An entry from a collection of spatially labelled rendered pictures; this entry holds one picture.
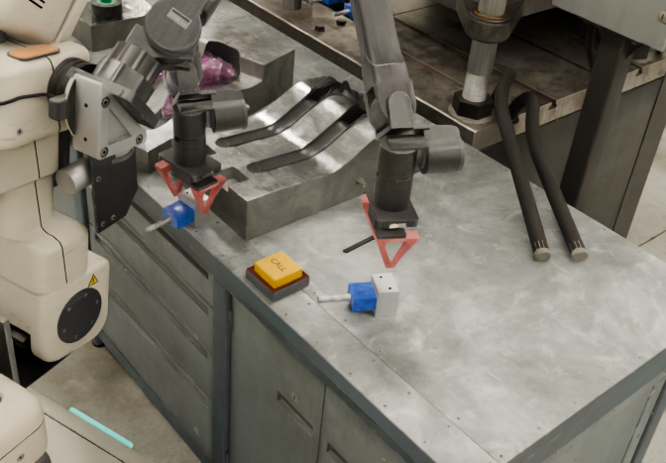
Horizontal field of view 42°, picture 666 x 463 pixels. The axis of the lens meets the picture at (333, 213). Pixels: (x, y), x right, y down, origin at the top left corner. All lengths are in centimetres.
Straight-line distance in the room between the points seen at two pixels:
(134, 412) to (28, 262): 99
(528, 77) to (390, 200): 114
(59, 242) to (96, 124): 31
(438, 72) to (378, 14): 103
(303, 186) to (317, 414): 42
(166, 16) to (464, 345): 69
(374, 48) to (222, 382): 86
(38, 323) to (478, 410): 73
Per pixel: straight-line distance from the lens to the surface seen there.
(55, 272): 147
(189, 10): 125
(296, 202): 163
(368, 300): 143
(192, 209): 161
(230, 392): 189
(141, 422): 236
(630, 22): 196
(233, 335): 176
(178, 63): 129
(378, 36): 132
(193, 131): 151
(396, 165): 128
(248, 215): 156
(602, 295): 163
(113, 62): 123
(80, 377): 249
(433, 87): 225
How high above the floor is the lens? 176
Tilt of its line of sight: 35 degrees down
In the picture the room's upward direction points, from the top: 6 degrees clockwise
